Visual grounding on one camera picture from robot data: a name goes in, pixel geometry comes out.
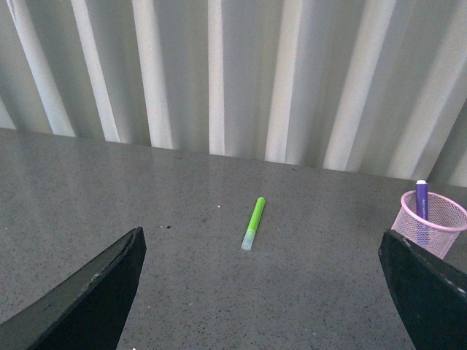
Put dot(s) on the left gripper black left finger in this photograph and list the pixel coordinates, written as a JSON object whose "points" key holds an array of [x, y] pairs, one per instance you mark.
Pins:
{"points": [[89, 309]]}

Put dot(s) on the pink mesh pen cup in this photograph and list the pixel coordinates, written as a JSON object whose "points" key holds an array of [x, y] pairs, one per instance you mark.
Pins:
{"points": [[446, 220]]}

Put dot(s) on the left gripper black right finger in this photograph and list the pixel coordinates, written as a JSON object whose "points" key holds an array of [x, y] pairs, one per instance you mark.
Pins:
{"points": [[428, 293]]}

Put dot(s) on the purple highlighter pen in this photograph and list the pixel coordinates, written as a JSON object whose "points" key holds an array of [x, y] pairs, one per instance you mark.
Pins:
{"points": [[422, 212]]}

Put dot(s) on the green highlighter pen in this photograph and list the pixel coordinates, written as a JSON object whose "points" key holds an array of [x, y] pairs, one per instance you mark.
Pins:
{"points": [[253, 224]]}

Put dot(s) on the white pleated curtain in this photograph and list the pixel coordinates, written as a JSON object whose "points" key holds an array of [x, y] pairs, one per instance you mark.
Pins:
{"points": [[375, 87]]}

